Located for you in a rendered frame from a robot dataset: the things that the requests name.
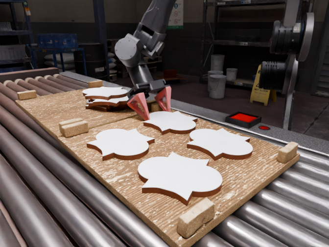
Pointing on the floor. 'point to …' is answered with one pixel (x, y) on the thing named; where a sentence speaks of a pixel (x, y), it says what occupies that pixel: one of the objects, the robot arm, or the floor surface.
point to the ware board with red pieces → (171, 76)
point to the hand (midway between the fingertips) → (158, 115)
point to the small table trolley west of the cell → (55, 55)
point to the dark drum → (91, 60)
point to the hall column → (101, 28)
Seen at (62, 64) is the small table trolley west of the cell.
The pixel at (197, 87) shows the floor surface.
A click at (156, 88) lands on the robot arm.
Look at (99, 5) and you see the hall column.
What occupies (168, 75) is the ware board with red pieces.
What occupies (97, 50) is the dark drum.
